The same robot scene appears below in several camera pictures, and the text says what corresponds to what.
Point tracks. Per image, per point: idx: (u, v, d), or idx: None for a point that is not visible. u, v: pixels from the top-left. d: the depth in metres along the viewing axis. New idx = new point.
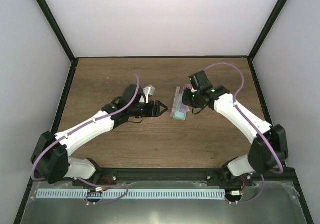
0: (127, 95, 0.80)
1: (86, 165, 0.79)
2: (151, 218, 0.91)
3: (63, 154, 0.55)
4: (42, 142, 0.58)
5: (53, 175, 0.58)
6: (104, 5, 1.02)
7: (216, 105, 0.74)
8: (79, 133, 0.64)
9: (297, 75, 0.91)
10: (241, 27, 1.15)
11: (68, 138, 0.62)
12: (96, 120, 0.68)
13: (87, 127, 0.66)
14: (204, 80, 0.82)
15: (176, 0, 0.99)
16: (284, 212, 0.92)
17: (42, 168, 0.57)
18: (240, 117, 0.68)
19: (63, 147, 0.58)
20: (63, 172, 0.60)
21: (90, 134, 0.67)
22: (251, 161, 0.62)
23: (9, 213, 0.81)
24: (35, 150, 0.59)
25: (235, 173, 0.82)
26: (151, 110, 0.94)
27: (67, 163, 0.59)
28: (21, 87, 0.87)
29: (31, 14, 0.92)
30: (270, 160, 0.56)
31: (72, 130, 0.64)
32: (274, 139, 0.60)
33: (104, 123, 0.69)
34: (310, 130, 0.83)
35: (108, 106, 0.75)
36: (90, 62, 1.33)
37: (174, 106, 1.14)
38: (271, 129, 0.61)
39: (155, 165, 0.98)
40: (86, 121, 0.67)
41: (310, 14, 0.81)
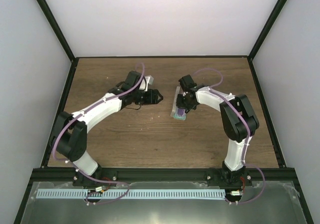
0: (130, 80, 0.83)
1: (89, 161, 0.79)
2: (151, 218, 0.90)
3: (83, 128, 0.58)
4: (60, 122, 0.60)
5: (74, 153, 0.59)
6: (104, 5, 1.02)
7: (198, 98, 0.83)
8: (93, 110, 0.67)
9: (297, 75, 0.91)
10: (241, 27, 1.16)
11: (85, 115, 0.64)
12: (106, 100, 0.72)
13: (99, 105, 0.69)
14: (190, 83, 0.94)
15: (176, 0, 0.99)
16: (285, 212, 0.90)
17: (63, 147, 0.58)
18: (210, 96, 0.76)
19: (81, 122, 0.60)
20: (82, 150, 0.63)
21: (103, 113, 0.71)
22: (227, 132, 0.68)
23: (9, 213, 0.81)
24: (55, 131, 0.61)
25: (233, 168, 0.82)
26: (149, 98, 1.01)
27: (85, 139, 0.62)
28: (21, 86, 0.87)
29: (30, 13, 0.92)
30: (234, 120, 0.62)
31: (86, 109, 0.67)
32: (242, 108, 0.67)
33: (114, 103, 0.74)
34: (308, 129, 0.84)
35: (114, 89, 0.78)
36: (90, 62, 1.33)
37: (174, 106, 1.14)
38: (236, 98, 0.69)
39: (155, 165, 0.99)
40: (97, 101, 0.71)
41: (309, 14, 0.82)
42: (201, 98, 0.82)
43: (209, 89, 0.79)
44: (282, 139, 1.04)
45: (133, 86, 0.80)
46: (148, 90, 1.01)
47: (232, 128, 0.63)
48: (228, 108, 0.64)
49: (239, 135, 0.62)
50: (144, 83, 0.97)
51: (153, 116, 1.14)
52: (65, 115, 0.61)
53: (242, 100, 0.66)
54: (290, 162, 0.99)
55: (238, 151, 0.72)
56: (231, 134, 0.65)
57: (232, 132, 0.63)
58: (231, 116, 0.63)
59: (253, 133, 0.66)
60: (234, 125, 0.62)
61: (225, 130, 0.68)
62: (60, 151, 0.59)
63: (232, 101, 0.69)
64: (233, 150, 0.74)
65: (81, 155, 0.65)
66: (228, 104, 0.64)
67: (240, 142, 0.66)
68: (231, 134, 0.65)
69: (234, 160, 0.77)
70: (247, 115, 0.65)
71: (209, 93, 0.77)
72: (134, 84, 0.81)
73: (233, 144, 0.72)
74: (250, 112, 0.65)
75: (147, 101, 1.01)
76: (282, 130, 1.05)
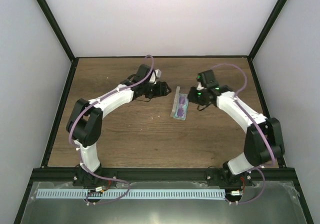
0: (141, 71, 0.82)
1: (94, 156, 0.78)
2: (151, 218, 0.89)
3: (99, 115, 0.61)
4: (78, 108, 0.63)
5: (89, 139, 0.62)
6: (104, 5, 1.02)
7: (218, 102, 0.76)
8: (109, 98, 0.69)
9: (297, 74, 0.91)
10: (241, 27, 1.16)
11: (100, 102, 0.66)
12: (119, 90, 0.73)
13: (114, 94, 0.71)
14: (211, 79, 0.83)
15: (176, 0, 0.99)
16: (285, 212, 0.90)
17: (79, 133, 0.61)
18: (237, 110, 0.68)
19: (98, 108, 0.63)
20: (96, 136, 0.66)
21: (116, 101, 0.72)
22: (248, 153, 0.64)
23: (9, 213, 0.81)
24: (72, 116, 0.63)
25: (235, 172, 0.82)
26: (159, 90, 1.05)
27: (100, 125, 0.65)
28: (21, 87, 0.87)
29: (31, 13, 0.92)
30: (260, 148, 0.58)
31: (102, 96, 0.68)
32: (271, 133, 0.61)
33: (127, 93, 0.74)
34: (309, 129, 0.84)
35: (126, 81, 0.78)
36: (91, 63, 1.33)
37: (174, 107, 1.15)
38: (266, 121, 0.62)
39: (155, 165, 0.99)
40: (111, 90, 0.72)
41: (309, 14, 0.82)
42: (222, 105, 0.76)
43: (236, 100, 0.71)
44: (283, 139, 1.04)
45: (144, 77, 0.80)
46: (157, 83, 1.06)
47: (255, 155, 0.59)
48: (257, 134, 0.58)
49: (261, 162, 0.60)
50: (153, 75, 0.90)
51: (153, 116, 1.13)
52: (82, 101, 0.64)
53: (273, 126, 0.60)
54: (290, 162, 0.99)
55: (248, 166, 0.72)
56: (253, 158, 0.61)
57: (255, 157, 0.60)
58: (258, 143, 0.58)
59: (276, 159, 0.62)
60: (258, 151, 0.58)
61: (247, 150, 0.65)
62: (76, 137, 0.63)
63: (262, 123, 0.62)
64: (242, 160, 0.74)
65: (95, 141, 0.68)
66: (258, 130, 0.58)
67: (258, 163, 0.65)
68: (253, 158, 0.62)
69: (240, 168, 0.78)
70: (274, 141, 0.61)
71: (235, 105, 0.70)
72: (145, 76, 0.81)
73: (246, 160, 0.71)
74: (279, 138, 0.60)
75: (156, 93, 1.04)
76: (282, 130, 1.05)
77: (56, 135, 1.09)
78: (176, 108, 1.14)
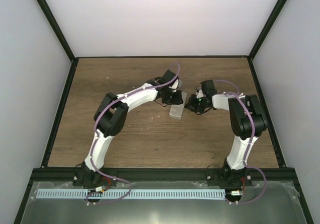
0: (167, 75, 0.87)
1: (103, 154, 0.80)
2: (151, 218, 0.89)
3: (125, 109, 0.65)
4: (106, 100, 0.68)
5: (113, 130, 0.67)
6: (105, 6, 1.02)
7: (213, 103, 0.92)
8: (135, 95, 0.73)
9: (297, 74, 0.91)
10: (240, 28, 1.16)
11: (127, 98, 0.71)
12: (145, 89, 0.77)
13: (139, 92, 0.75)
14: (211, 87, 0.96)
15: (176, 0, 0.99)
16: (285, 213, 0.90)
17: (104, 123, 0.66)
18: (223, 97, 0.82)
19: (124, 104, 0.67)
20: (119, 129, 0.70)
21: (141, 99, 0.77)
22: (233, 127, 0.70)
23: (8, 213, 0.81)
24: (100, 107, 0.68)
25: (233, 166, 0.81)
26: (176, 99, 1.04)
27: (124, 120, 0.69)
28: (21, 87, 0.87)
29: (31, 14, 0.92)
30: (240, 114, 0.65)
31: (129, 93, 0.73)
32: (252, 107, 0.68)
33: (152, 92, 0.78)
34: (309, 130, 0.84)
35: (152, 81, 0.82)
36: (91, 62, 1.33)
37: (181, 112, 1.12)
38: (246, 97, 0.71)
39: (155, 165, 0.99)
40: (137, 88, 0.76)
41: (309, 15, 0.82)
42: (217, 103, 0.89)
43: (224, 93, 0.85)
44: (282, 139, 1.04)
45: (169, 80, 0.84)
46: (177, 91, 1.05)
47: (238, 124, 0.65)
48: (236, 103, 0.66)
49: (243, 131, 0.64)
50: (176, 83, 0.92)
51: (153, 116, 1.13)
52: (111, 95, 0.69)
53: (251, 99, 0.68)
54: (290, 162, 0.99)
55: (241, 149, 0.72)
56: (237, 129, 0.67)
57: (238, 127, 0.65)
58: (238, 109, 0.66)
59: (260, 133, 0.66)
60: (240, 120, 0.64)
61: (233, 125, 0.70)
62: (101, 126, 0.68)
63: (243, 100, 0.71)
64: (235, 144, 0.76)
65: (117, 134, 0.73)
66: (237, 99, 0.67)
67: (245, 138, 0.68)
68: (237, 130, 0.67)
69: (235, 159, 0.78)
70: (255, 114, 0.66)
71: (223, 95, 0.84)
72: (170, 80, 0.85)
73: (237, 142, 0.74)
74: (258, 109, 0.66)
75: (174, 100, 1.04)
76: (282, 130, 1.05)
77: (56, 135, 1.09)
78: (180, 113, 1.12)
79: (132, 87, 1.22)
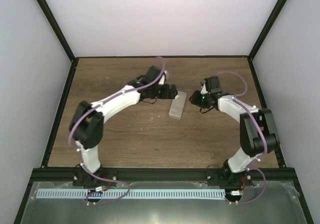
0: (151, 73, 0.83)
1: (94, 158, 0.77)
2: (151, 218, 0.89)
3: (100, 119, 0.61)
4: (80, 109, 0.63)
5: (90, 140, 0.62)
6: (105, 5, 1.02)
7: (219, 105, 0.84)
8: (113, 102, 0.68)
9: (298, 73, 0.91)
10: (240, 27, 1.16)
11: (103, 106, 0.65)
12: (125, 92, 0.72)
13: (120, 96, 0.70)
14: (216, 85, 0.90)
15: (176, 0, 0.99)
16: (285, 213, 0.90)
17: (80, 134, 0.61)
18: (232, 105, 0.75)
19: (99, 113, 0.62)
20: (97, 138, 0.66)
21: (121, 104, 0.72)
22: (242, 144, 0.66)
23: (8, 213, 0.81)
24: (73, 118, 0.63)
25: (234, 170, 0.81)
26: (165, 94, 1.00)
27: (101, 128, 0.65)
28: (21, 86, 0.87)
29: (31, 13, 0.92)
30: (252, 133, 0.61)
31: (105, 99, 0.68)
32: (264, 124, 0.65)
33: (132, 96, 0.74)
34: (309, 131, 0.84)
35: (134, 82, 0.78)
36: (91, 62, 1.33)
37: (181, 113, 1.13)
38: (259, 112, 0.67)
39: (155, 165, 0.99)
40: (116, 92, 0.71)
41: (309, 14, 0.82)
42: (223, 106, 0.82)
43: (233, 99, 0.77)
44: (283, 139, 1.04)
45: (153, 79, 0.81)
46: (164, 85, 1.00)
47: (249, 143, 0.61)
48: (249, 121, 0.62)
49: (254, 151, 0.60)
50: (164, 78, 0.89)
51: (153, 116, 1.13)
52: (84, 104, 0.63)
53: (266, 116, 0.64)
54: (290, 162, 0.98)
55: (246, 161, 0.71)
56: (247, 148, 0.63)
57: (248, 146, 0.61)
58: (250, 128, 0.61)
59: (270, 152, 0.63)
60: (252, 139, 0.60)
61: (242, 141, 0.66)
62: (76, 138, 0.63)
63: (254, 114, 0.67)
64: (239, 154, 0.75)
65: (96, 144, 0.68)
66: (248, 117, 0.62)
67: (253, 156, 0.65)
68: (247, 148, 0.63)
69: (238, 166, 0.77)
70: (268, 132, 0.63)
71: (232, 102, 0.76)
72: (155, 79, 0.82)
73: (243, 154, 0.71)
74: (272, 128, 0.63)
75: (162, 96, 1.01)
76: (282, 130, 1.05)
77: (56, 134, 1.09)
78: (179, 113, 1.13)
79: None
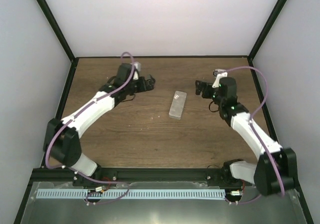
0: (121, 73, 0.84)
1: (87, 163, 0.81)
2: (151, 218, 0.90)
3: (74, 135, 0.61)
4: (51, 129, 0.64)
5: (69, 158, 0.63)
6: (104, 5, 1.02)
7: (232, 122, 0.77)
8: (84, 114, 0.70)
9: (297, 74, 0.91)
10: (240, 27, 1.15)
11: (75, 121, 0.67)
12: (97, 100, 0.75)
13: (92, 106, 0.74)
14: (232, 93, 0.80)
15: (175, 0, 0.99)
16: (285, 213, 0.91)
17: (57, 153, 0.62)
18: (252, 134, 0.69)
19: (72, 129, 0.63)
20: (76, 152, 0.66)
21: (96, 113, 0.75)
22: (256, 179, 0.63)
23: (9, 214, 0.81)
24: (47, 138, 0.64)
25: (234, 175, 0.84)
26: (142, 86, 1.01)
27: (78, 142, 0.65)
28: (21, 86, 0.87)
29: (31, 14, 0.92)
30: (272, 182, 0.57)
31: (76, 112, 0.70)
32: (283, 163, 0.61)
33: (105, 103, 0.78)
34: (309, 131, 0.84)
35: (105, 87, 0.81)
36: (91, 62, 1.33)
37: (180, 113, 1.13)
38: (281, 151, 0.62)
39: (155, 165, 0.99)
40: (89, 102, 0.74)
41: (309, 14, 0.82)
42: (237, 126, 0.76)
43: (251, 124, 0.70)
44: (283, 139, 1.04)
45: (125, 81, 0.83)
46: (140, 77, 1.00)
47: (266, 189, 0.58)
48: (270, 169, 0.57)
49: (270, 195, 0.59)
50: (135, 74, 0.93)
51: (153, 116, 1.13)
52: (55, 122, 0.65)
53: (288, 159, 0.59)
54: None
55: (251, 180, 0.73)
56: (262, 188, 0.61)
57: (264, 190, 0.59)
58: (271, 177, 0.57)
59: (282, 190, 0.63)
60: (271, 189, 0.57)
61: (256, 176, 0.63)
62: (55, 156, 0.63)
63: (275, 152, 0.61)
64: (245, 169, 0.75)
65: (77, 158, 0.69)
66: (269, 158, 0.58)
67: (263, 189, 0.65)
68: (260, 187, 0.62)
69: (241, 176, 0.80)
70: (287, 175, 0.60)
71: (250, 130, 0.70)
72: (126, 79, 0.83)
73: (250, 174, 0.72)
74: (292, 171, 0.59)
75: (140, 88, 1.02)
76: (282, 130, 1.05)
77: None
78: (179, 113, 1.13)
79: None
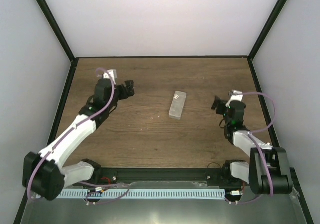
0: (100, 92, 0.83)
1: (80, 172, 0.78)
2: (151, 218, 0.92)
3: (54, 168, 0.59)
4: (28, 164, 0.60)
5: (51, 191, 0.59)
6: (105, 5, 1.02)
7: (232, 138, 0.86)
8: (64, 144, 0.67)
9: (297, 74, 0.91)
10: (241, 27, 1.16)
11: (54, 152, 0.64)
12: (77, 126, 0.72)
13: (71, 134, 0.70)
14: (239, 117, 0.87)
15: (176, 0, 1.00)
16: (283, 213, 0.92)
17: (38, 188, 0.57)
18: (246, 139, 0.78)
19: (51, 162, 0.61)
20: (59, 185, 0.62)
21: (76, 140, 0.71)
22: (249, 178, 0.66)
23: (9, 213, 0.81)
24: (25, 174, 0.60)
25: (234, 174, 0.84)
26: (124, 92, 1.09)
27: (59, 175, 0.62)
28: (21, 86, 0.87)
29: (31, 14, 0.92)
30: (261, 173, 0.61)
31: (55, 143, 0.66)
32: (277, 164, 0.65)
33: (85, 128, 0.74)
34: (308, 131, 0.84)
35: (86, 110, 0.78)
36: (91, 62, 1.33)
37: (180, 113, 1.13)
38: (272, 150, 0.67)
39: (155, 165, 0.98)
40: (67, 129, 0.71)
41: (309, 15, 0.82)
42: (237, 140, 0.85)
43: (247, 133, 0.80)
44: (283, 139, 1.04)
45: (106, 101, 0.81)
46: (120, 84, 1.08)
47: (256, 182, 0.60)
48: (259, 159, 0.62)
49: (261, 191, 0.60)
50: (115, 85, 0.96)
51: (153, 116, 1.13)
52: (32, 155, 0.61)
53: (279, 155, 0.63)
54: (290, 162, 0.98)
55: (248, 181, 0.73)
56: (253, 184, 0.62)
57: (255, 184, 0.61)
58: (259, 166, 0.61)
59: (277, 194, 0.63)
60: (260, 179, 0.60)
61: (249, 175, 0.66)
62: (36, 191, 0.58)
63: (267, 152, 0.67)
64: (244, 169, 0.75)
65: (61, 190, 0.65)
66: (260, 151, 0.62)
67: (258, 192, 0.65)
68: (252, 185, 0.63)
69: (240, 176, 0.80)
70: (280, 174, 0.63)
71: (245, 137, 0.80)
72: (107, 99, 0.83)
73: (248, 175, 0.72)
74: (284, 169, 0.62)
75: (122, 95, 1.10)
76: (282, 130, 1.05)
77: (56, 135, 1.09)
78: (180, 113, 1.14)
79: None
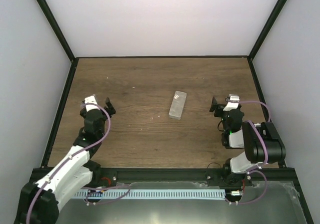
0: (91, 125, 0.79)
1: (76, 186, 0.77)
2: (151, 218, 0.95)
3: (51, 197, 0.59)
4: (24, 196, 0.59)
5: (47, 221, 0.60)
6: (105, 5, 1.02)
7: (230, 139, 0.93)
8: (60, 173, 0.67)
9: (297, 75, 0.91)
10: (241, 27, 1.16)
11: (51, 182, 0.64)
12: (72, 156, 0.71)
13: (67, 164, 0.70)
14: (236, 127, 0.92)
15: (176, 1, 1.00)
16: (281, 213, 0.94)
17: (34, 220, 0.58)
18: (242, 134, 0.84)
19: (48, 192, 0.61)
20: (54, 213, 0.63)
21: (72, 169, 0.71)
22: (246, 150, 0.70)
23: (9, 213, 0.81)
24: (20, 207, 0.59)
25: (233, 170, 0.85)
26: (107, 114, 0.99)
27: (56, 204, 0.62)
28: (21, 86, 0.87)
29: (31, 14, 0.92)
30: (253, 138, 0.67)
31: (51, 173, 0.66)
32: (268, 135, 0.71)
33: (81, 158, 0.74)
34: (308, 131, 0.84)
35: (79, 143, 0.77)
36: (91, 62, 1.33)
37: (180, 113, 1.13)
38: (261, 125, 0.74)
39: (155, 165, 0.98)
40: (63, 160, 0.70)
41: (309, 16, 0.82)
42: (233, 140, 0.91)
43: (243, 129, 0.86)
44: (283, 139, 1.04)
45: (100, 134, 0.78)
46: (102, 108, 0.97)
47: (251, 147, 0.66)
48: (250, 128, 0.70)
49: (256, 154, 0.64)
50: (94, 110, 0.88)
51: (153, 116, 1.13)
52: (29, 185, 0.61)
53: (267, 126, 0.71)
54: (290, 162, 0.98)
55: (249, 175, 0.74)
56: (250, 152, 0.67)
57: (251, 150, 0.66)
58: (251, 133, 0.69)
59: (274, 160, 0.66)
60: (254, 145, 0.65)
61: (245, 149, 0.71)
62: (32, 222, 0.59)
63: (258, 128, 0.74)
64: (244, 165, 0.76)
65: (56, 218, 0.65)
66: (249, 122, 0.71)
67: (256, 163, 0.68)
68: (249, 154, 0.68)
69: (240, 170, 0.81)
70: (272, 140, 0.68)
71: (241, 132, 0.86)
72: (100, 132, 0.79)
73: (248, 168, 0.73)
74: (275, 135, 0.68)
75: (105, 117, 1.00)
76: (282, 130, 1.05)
77: (56, 135, 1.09)
78: (179, 113, 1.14)
79: (132, 87, 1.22)
